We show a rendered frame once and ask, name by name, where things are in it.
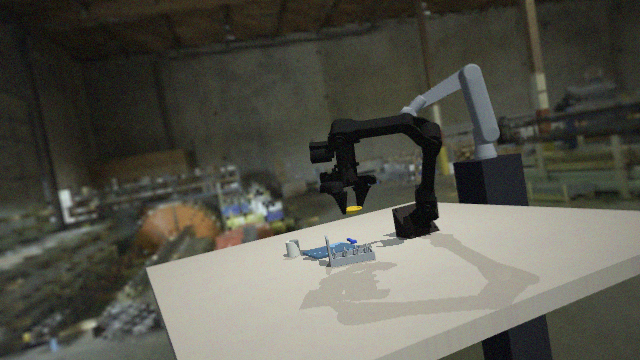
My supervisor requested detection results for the white cylinder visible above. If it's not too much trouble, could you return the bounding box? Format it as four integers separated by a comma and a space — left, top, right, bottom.
285, 239, 301, 257

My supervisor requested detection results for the yellow plate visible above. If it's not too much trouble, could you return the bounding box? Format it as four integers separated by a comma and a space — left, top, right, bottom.
346, 206, 362, 214

